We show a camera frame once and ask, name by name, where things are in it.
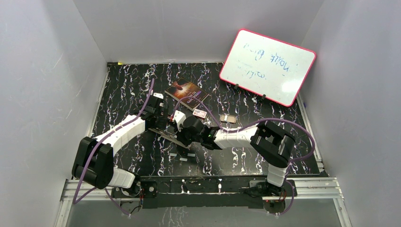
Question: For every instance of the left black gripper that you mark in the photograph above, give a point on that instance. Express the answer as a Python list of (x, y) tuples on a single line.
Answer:
[(161, 122)]

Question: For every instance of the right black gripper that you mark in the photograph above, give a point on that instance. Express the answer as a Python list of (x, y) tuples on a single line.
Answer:
[(180, 135)]

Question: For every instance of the red white staple box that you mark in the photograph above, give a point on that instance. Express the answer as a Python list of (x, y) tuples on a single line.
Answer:
[(199, 113)]

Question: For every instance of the beige stapler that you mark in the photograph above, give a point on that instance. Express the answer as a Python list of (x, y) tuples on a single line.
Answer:
[(168, 136)]

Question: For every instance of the cardboard staple tray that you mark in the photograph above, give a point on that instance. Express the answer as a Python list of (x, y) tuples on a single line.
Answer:
[(227, 118)]

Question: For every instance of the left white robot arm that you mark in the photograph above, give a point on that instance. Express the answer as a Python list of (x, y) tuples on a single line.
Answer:
[(94, 160)]

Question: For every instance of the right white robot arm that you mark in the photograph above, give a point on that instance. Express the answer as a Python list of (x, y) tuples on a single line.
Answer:
[(273, 144)]

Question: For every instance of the dark paperback book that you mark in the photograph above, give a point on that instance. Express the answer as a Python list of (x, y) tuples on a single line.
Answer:
[(182, 88)]

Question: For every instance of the pink framed whiteboard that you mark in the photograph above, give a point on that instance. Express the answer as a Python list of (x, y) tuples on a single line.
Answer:
[(268, 67)]

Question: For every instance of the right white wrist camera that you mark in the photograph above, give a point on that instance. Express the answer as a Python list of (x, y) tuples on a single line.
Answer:
[(177, 119)]

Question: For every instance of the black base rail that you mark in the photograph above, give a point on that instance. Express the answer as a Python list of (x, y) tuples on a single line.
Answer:
[(205, 191)]

